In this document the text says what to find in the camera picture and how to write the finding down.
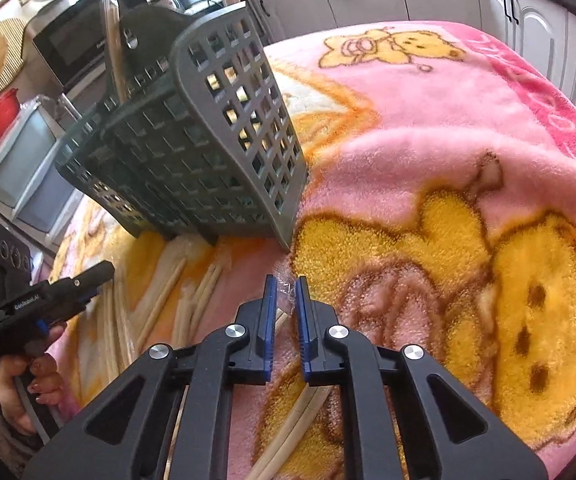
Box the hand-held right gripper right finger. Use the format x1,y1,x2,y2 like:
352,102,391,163
295,276,549,480

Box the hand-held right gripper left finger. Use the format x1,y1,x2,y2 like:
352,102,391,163
22,275,279,480

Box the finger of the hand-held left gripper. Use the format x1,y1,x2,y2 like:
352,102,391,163
42,261,116,322

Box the grey plastic utensil basket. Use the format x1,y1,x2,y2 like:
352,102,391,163
54,1,311,253

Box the person's left hand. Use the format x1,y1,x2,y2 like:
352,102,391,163
0,322,68,436

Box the white countertop oven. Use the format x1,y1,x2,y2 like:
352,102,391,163
0,105,77,242

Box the pink printed blanket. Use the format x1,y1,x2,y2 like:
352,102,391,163
48,20,576,480

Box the black microwave oven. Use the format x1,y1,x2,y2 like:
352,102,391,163
32,0,133,93

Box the white kitchen cabinets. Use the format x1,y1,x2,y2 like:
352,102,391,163
248,0,576,116

